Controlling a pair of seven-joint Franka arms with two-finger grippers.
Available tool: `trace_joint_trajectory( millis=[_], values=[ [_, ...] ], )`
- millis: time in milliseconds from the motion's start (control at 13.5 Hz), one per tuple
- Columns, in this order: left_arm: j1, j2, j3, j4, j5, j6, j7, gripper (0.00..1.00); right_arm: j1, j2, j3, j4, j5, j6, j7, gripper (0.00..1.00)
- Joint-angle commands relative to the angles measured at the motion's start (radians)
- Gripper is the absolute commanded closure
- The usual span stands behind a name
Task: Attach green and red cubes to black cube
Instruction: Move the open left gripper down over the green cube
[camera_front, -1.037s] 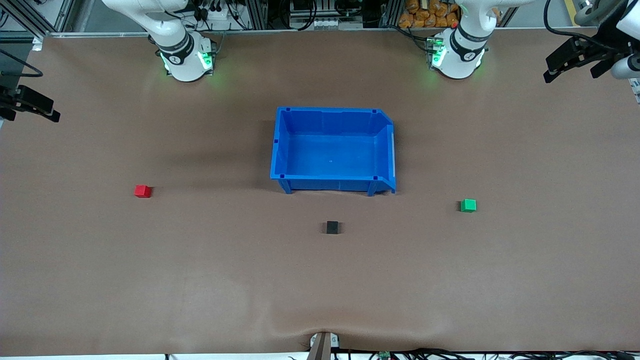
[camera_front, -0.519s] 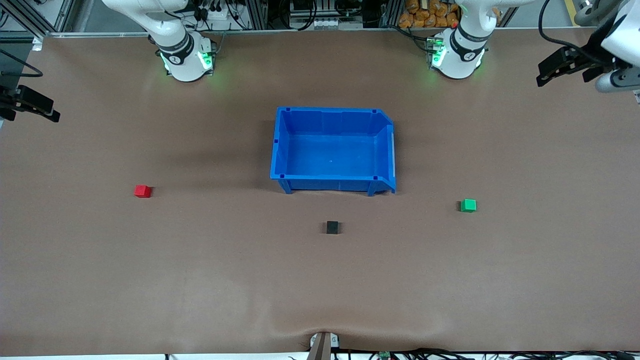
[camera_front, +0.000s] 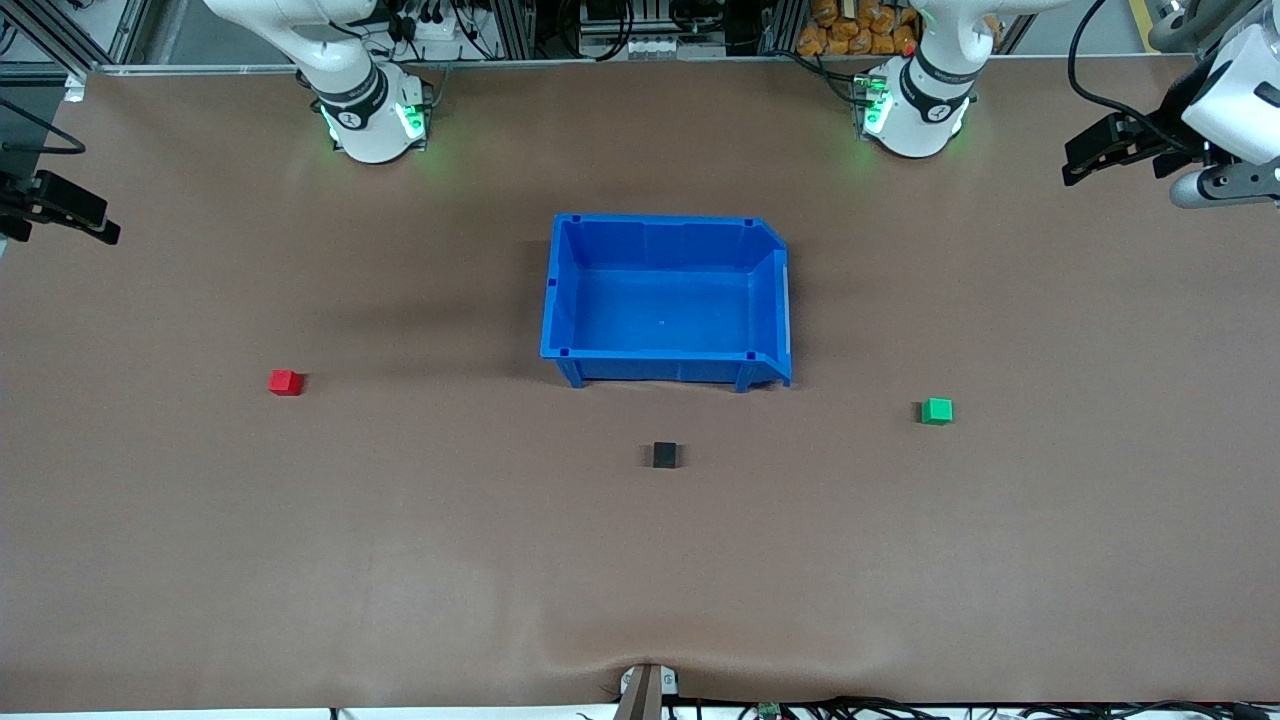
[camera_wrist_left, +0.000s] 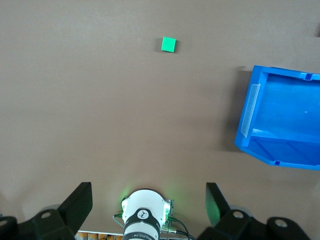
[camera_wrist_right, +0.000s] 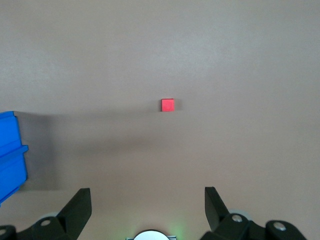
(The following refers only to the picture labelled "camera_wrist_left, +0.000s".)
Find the blue plastic storage bin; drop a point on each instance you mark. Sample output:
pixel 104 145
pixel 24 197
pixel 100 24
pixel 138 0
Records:
pixel 287 112

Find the metal base mounting bracket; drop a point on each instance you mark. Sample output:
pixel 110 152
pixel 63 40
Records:
pixel 171 207

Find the green cube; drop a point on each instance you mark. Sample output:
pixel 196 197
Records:
pixel 168 44

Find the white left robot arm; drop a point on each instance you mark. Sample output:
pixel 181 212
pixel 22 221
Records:
pixel 145 202

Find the orange objects pile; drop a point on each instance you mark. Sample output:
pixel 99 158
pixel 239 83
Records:
pixel 100 236

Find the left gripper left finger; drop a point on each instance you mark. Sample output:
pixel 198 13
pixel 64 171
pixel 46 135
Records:
pixel 62 220

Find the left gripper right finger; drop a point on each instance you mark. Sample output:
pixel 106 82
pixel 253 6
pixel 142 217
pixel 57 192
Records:
pixel 237 225

